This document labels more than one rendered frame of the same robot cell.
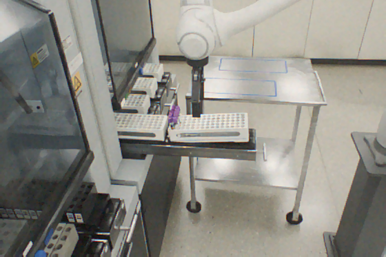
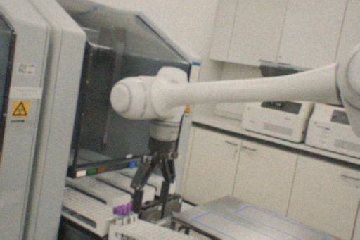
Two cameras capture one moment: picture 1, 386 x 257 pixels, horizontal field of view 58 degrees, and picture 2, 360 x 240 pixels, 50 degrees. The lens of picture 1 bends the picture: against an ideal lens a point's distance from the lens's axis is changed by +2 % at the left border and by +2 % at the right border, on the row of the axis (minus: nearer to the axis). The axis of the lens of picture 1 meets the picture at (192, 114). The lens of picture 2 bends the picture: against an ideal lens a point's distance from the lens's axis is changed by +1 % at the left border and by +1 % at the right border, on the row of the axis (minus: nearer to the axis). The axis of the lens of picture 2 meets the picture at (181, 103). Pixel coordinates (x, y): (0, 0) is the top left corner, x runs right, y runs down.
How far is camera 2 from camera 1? 0.60 m
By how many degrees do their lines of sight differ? 37
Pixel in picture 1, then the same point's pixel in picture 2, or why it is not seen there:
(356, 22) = not seen: outside the picture
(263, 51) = not seen: outside the picture
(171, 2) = (261, 165)
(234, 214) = not seen: outside the picture
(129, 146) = (68, 229)
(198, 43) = (121, 94)
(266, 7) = (211, 87)
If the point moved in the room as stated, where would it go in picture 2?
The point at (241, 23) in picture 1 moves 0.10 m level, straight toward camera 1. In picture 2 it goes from (178, 92) to (152, 91)
